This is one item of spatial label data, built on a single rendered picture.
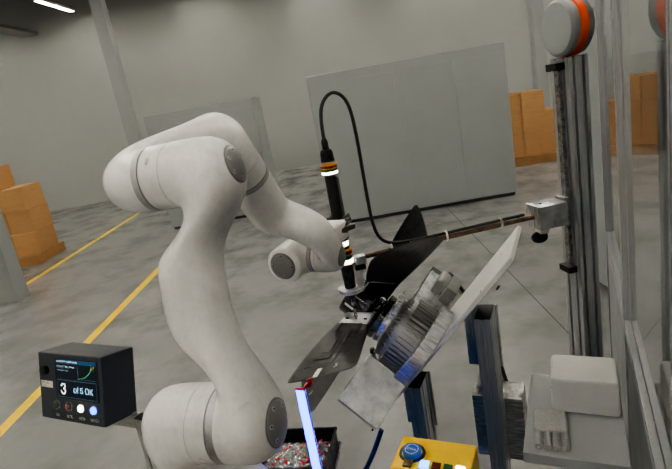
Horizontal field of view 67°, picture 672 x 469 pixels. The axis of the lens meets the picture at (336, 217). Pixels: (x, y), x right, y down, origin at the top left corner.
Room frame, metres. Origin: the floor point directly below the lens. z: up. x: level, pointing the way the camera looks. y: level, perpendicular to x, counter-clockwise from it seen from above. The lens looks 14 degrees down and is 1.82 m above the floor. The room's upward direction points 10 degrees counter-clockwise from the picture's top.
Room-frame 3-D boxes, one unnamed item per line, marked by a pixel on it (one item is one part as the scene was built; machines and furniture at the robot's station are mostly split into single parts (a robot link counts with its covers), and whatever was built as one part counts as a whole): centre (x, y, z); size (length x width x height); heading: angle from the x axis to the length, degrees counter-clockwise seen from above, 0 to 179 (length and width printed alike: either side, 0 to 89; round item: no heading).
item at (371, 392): (1.27, -0.01, 0.98); 0.20 x 0.16 x 0.20; 64
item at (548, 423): (1.13, -0.46, 0.87); 0.15 x 0.09 x 0.02; 158
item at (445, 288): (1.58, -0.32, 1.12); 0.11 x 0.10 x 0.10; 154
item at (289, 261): (1.10, 0.10, 1.48); 0.13 x 0.09 x 0.08; 154
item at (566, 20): (1.44, -0.72, 1.88); 0.17 x 0.15 x 0.16; 154
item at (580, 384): (1.24, -0.61, 0.92); 0.17 x 0.16 x 0.11; 64
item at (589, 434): (1.19, -0.55, 0.85); 0.36 x 0.24 x 0.03; 154
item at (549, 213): (1.43, -0.62, 1.37); 0.10 x 0.07 x 0.08; 99
